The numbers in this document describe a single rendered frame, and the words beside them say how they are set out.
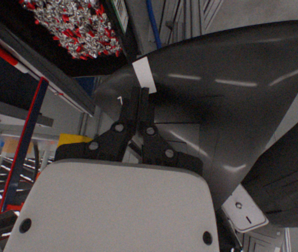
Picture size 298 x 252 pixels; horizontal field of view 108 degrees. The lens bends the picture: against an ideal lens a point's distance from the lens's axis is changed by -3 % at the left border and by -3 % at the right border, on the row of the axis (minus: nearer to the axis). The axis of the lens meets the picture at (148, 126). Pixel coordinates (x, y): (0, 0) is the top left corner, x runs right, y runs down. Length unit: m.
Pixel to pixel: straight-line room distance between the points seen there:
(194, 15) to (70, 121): 1.11
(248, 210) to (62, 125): 1.22
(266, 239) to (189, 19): 0.88
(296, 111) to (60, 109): 2.80
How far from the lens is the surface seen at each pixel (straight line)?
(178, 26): 1.12
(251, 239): 0.52
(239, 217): 0.36
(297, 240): 2.42
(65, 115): 1.23
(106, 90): 0.17
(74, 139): 0.59
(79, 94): 0.58
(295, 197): 0.36
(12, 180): 0.41
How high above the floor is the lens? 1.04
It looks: 14 degrees down
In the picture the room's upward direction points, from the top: 175 degrees counter-clockwise
